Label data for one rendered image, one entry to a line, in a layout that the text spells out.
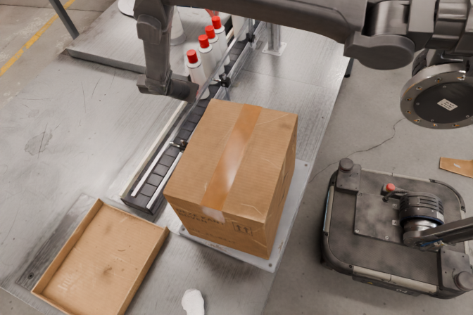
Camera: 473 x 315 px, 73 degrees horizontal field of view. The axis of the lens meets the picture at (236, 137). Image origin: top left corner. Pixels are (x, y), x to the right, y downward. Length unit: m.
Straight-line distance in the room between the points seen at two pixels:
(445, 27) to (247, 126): 0.47
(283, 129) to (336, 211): 0.93
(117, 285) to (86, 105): 0.76
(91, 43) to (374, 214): 1.56
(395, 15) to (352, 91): 1.96
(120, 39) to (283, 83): 0.80
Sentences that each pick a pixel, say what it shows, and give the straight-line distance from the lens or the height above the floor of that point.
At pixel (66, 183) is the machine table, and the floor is 0.83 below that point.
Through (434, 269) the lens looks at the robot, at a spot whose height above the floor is 0.24.
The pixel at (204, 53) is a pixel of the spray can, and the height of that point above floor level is 1.03.
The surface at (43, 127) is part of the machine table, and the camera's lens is 1.50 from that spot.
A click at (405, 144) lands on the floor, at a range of 2.26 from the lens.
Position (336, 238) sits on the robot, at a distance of 1.62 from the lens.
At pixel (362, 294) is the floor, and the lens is 1.82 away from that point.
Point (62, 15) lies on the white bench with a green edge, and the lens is 3.01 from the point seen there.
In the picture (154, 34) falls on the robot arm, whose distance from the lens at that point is 0.60.
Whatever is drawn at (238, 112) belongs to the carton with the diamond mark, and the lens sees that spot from 0.84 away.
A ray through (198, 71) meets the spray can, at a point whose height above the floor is 1.02.
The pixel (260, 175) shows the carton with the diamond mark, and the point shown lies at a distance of 0.72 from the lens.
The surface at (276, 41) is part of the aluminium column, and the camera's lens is 1.42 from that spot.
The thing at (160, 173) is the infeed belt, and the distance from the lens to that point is 1.07.
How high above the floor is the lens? 1.75
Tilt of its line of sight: 53 degrees down
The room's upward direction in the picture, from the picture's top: 11 degrees counter-clockwise
